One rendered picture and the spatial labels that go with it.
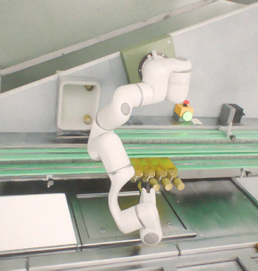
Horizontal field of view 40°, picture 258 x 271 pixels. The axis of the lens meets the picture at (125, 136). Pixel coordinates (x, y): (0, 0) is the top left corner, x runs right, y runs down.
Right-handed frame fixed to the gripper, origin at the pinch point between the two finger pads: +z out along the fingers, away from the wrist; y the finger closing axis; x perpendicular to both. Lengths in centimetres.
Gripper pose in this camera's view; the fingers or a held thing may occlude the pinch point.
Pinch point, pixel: (144, 189)
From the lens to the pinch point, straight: 144.0
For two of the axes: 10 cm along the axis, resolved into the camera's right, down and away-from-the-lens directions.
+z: -0.4, -4.3, 9.0
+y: 1.3, -9.0, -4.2
